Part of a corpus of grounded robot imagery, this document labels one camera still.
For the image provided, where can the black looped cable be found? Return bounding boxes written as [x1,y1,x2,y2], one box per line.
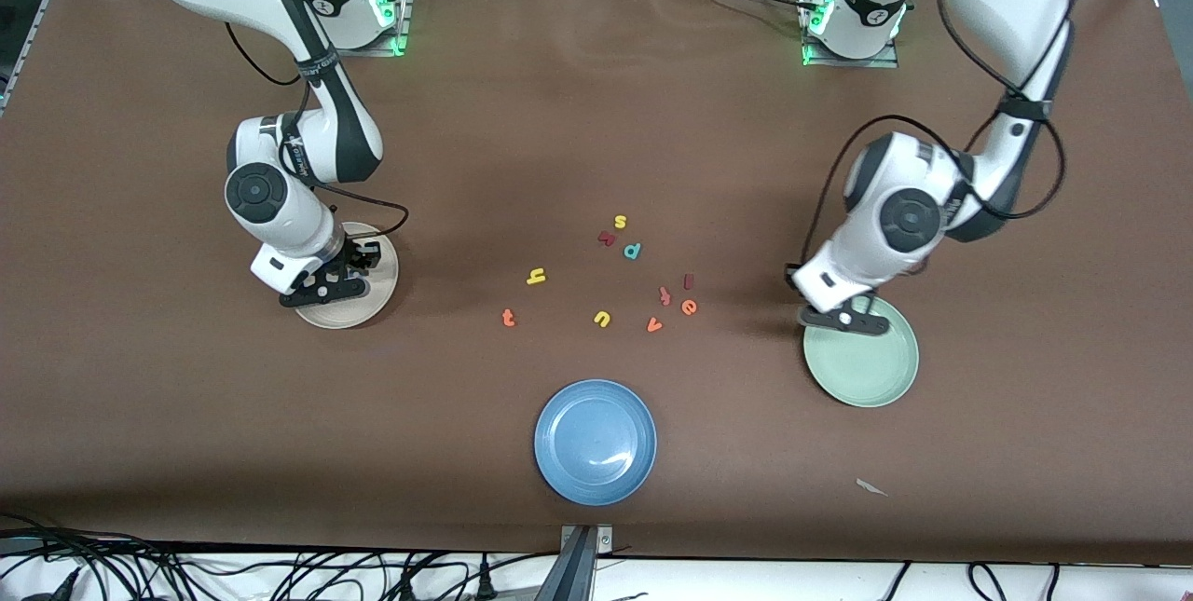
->
[967,562,1009,601]

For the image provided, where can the pale green plate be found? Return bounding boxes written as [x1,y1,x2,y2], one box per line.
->
[802,293,920,409]

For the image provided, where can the beige brown plate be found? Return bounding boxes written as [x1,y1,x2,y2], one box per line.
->
[294,222,400,330]

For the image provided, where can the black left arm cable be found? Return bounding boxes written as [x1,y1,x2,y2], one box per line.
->
[809,0,1069,280]

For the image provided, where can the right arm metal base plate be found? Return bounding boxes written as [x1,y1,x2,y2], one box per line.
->
[310,0,412,57]

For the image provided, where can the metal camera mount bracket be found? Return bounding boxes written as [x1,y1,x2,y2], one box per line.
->
[536,524,614,601]

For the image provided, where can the tangled black cable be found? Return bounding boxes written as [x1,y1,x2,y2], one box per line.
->
[0,512,309,601]

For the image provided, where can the blue plate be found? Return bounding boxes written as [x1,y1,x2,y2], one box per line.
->
[534,379,658,507]

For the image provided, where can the brown table cover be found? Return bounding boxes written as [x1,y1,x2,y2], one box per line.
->
[0,0,1193,567]

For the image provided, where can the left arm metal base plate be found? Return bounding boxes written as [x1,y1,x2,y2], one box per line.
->
[802,0,900,69]

